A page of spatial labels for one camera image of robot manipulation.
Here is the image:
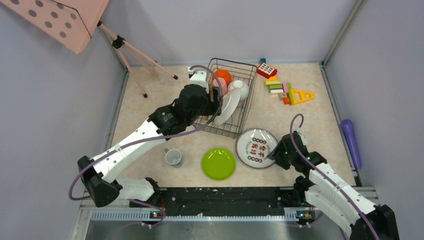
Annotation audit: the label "white cup pink handle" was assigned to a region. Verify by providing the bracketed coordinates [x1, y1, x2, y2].
[212, 77, 228, 96]

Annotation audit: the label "white plate green red rim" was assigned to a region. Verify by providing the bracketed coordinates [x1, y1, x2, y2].
[214, 88, 241, 126]

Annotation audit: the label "orange bowl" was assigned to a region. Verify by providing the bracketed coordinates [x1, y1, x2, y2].
[214, 69, 232, 86]

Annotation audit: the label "grey wire dish rack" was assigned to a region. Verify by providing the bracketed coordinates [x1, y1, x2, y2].
[203, 57, 258, 138]

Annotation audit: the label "white plate red characters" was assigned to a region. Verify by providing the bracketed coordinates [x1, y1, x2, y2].
[235, 128, 279, 169]

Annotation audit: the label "white ceramic bowl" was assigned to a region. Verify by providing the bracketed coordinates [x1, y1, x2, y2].
[227, 80, 250, 102]

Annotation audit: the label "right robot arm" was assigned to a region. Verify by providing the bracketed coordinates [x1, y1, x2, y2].
[267, 131, 400, 240]

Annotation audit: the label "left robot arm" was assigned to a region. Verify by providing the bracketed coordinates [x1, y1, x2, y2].
[76, 65, 223, 208]

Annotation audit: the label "yellow toy triangle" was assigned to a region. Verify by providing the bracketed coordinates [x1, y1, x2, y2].
[289, 89, 315, 106]

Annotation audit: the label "red toy block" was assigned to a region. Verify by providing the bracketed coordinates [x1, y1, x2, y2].
[256, 62, 278, 79]

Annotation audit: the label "stack of coloured blocks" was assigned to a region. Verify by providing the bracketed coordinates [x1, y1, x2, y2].
[265, 75, 292, 105]

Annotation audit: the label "small grey mug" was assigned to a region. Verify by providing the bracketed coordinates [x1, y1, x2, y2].
[165, 148, 183, 168]

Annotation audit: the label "pink tripod stand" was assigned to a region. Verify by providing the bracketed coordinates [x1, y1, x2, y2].
[97, 20, 179, 98]

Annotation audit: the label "pink perforated board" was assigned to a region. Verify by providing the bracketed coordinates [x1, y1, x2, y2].
[0, 0, 109, 54]

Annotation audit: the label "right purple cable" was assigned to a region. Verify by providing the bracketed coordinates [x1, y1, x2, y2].
[290, 113, 382, 240]

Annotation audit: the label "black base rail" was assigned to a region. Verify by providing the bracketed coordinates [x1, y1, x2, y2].
[146, 187, 323, 226]

